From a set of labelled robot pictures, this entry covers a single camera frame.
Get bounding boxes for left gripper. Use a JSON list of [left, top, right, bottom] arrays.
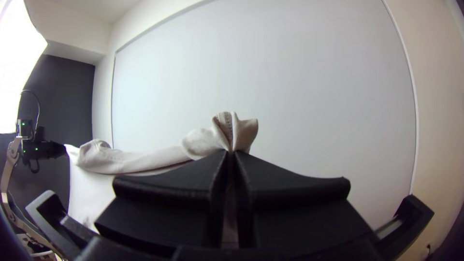
[[39, 140, 68, 160]]

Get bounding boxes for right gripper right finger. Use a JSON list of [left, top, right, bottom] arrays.
[[233, 150, 378, 252]]

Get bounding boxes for black cable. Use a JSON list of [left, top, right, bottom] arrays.
[[19, 89, 42, 133]]

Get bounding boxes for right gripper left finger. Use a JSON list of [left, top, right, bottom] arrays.
[[95, 149, 229, 255]]

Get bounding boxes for light grey t-shirt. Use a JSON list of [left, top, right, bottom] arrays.
[[64, 111, 259, 249]]

